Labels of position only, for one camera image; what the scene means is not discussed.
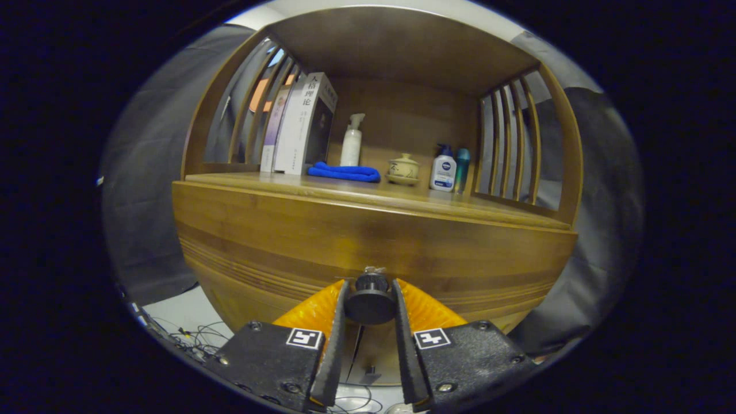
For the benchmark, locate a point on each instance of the wooden cabinet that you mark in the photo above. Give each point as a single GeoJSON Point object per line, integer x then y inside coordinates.
{"type": "Point", "coordinates": [402, 115]}

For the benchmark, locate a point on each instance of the wooden countertop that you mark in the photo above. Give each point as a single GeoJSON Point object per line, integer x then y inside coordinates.
{"type": "Point", "coordinates": [374, 192]}

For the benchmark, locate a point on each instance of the blue folded cloth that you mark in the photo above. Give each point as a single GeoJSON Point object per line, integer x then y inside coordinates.
{"type": "Point", "coordinates": [345, 172]}

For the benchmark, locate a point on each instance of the white spray bottle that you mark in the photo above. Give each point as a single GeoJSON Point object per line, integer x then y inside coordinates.
{"type": "Point", "coordinates": [351, 149]}

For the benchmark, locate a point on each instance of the thick white book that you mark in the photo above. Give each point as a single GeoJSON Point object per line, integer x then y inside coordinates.
{"type": "Point", "coordinates": [296, 132]}

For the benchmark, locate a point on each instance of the wooden drawer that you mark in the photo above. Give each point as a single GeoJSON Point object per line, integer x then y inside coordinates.
{"type": "Point", "coordinates": [345, 241]}

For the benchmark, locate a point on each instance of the beige lidded teacup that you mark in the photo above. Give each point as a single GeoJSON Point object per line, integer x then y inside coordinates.
{"type": "Point", "coordinates": [403, 168]}

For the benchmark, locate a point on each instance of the teal bottle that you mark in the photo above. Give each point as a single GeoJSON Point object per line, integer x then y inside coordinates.
{"type": "Point", "coordinates": [462, 164]}

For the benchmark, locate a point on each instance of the black round drawer knob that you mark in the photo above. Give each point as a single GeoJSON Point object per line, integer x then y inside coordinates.
{"type": "Point", "coordinates": [370, 302]}

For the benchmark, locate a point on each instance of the thin purple-spined book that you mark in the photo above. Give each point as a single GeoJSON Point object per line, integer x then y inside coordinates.
{"type": "Point", "coordinates": [271, 138]}

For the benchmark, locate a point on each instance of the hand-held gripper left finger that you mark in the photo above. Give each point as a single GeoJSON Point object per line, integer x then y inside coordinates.
{"type": "Point", "coordinates": [336, 356]}

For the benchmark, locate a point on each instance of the white lotion bottle blue cap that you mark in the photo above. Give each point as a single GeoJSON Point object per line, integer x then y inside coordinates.
{"type": "Point", "coordinates": [443, 172]}

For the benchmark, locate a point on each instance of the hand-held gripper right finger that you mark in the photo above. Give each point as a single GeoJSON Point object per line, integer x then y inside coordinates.
{"type": "Point", "coordinates": [405, 356]}

